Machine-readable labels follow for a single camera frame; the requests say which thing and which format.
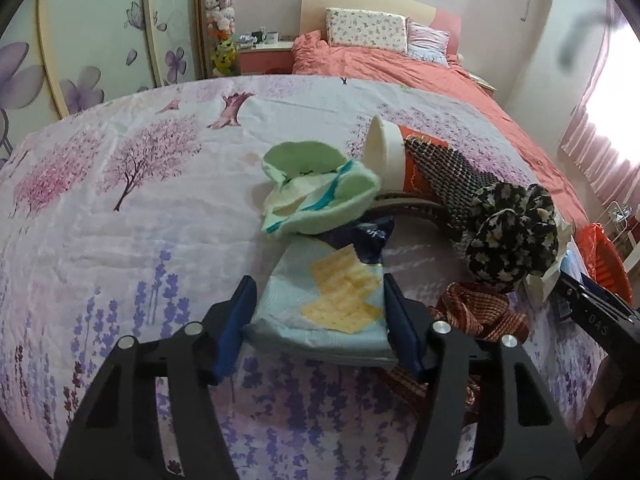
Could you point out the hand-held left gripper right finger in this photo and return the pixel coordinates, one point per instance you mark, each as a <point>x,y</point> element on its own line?
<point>400,330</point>

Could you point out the pink curtain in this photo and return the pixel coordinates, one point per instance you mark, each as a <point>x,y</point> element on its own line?
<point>590,130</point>

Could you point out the light blue cracker packet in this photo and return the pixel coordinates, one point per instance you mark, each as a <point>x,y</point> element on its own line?
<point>320,320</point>

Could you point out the clear tube of plush toys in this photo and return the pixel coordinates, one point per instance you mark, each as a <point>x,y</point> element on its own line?
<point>220,20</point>

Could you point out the person's right hand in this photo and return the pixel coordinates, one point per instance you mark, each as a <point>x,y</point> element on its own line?
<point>600,420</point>

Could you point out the flower print sliding wardrobe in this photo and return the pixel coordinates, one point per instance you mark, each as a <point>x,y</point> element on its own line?
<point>90,35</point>

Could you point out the red plastic basket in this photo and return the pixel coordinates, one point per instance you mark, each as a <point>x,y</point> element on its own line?
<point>605,265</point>

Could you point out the green fleece cloth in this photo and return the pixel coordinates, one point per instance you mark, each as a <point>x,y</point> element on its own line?
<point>320,205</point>

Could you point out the striped pink pillow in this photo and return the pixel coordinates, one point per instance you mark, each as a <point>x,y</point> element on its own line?
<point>427,42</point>

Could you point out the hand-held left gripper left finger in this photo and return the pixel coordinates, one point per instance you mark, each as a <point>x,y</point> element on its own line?
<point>235,327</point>

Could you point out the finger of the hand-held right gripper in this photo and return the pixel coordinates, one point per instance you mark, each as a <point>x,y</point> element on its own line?
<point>561,305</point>

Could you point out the black floral cloth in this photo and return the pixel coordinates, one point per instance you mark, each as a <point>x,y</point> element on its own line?
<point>505,240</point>

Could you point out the white orange noodle cup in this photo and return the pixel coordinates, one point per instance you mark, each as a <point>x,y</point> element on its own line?
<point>390,160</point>

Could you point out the floral white pillow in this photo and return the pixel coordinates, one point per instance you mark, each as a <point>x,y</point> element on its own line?
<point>365,30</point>

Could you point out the bed with coral duvet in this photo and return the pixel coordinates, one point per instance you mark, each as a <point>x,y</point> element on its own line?
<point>400,75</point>

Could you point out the pink white nightstand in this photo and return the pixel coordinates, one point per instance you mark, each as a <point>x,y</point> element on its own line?
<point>482,82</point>
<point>265,62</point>

